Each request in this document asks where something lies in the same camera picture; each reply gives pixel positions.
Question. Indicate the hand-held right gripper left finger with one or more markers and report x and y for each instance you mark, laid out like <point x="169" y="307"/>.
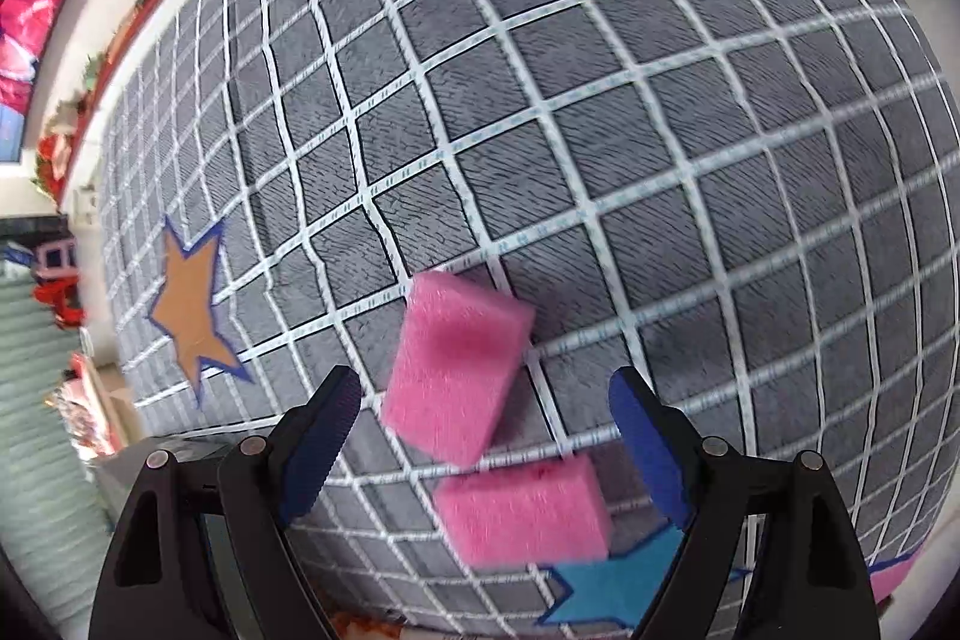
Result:
<point x="319" y="452"/>

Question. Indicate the pink sponge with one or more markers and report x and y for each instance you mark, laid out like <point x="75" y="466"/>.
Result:
<point x="525" y="512"/>
<point x="450" y="370"/>

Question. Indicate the grey checked mat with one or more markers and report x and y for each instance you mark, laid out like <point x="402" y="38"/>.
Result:
<point x="637" y="123"/>

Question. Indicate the wall television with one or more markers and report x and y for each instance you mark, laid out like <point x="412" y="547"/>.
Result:
<point x="37" y="25"/>

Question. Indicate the cartoon printed mat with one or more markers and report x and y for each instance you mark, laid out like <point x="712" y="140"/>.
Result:
<point x="367" y="626"/>

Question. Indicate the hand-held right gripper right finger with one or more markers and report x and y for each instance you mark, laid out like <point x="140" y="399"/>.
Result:
<point x="649" y="452"/>

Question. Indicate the pink plastic stool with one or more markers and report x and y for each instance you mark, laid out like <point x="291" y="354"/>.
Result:
<point x="52" y="257"/>

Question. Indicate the red plastic stool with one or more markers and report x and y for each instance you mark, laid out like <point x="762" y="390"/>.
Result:
<point x="60" y="302"/>

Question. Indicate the grey vertical blinds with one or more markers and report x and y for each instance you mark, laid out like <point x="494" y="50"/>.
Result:
<point x="45" y="497"/>

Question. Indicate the small red flower plant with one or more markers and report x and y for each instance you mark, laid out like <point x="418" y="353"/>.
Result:
<point x="52" y="153"/>

